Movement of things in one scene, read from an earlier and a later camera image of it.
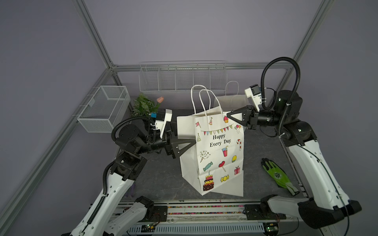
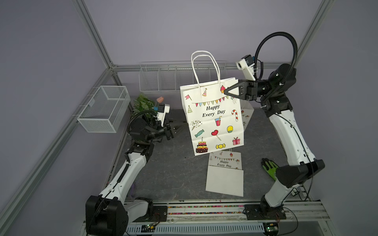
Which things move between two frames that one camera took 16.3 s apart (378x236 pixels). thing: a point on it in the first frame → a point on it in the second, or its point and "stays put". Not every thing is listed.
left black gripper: (171, 148) → (170, 128)
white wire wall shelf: (180, 76) stays put
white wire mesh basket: (105, 109) stays put
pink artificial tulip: (160, 100) stays put
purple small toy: (131, 191) stays put
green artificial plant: (144, 106) stays put
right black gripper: (250, 113) → (248, 90)
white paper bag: (217, 155) → (215, 119)
